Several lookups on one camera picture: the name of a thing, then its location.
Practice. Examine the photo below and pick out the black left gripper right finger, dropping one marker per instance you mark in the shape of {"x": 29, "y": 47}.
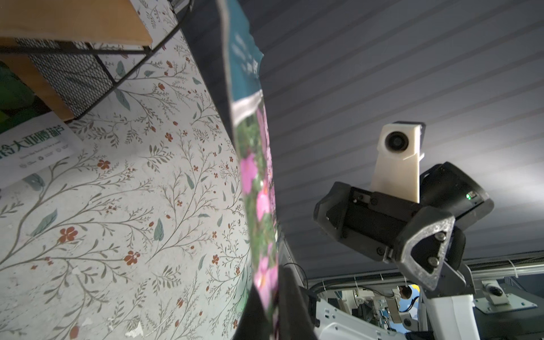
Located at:
{"x": 294, "y": 319}

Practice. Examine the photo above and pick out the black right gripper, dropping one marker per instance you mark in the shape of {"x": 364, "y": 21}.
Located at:
{"x": 425, "y": 240}

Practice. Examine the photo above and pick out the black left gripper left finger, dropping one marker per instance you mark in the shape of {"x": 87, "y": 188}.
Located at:
{"x": 252, "y": 324}

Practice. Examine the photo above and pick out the purple flower seed bag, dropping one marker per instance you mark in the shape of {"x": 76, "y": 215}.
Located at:
{"x": 242, "y": 61}

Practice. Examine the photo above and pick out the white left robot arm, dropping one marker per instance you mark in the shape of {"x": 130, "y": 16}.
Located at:
{"x": 330, "y": 323}

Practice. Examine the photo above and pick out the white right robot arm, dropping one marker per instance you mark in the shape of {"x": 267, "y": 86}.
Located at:
{"x": 451, "y": 313}

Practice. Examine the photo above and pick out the green gourd seed bag right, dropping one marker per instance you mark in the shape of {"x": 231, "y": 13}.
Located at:
{"x": 32, "y": 135}

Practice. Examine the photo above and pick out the black mesh wooden shelf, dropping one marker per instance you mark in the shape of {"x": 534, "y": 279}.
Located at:
{"x": 80, "y": 74}

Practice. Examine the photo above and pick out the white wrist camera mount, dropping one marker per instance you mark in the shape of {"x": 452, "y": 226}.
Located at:
{"x": 397, "y": 169}

